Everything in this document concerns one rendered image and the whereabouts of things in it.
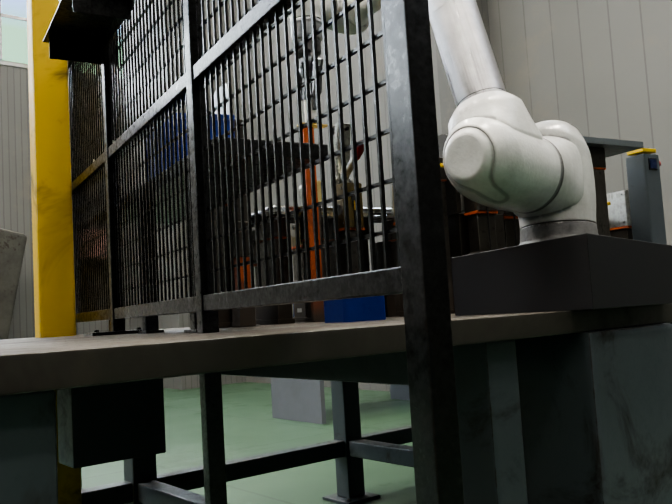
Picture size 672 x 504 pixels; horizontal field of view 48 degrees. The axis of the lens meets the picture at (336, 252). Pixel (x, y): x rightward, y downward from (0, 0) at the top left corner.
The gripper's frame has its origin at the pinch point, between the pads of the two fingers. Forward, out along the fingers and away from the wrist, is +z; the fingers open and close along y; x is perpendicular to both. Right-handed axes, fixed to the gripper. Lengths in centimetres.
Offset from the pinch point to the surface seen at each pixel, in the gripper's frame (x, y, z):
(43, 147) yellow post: 65, 43, 4
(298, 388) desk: -130, 278, 106
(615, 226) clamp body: -102, -16, 34
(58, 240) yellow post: 62, 43, 32
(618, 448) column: -11, -88, 85
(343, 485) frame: -45, 73, 123
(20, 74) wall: -15, 705, -234
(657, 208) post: -96, -37, 32
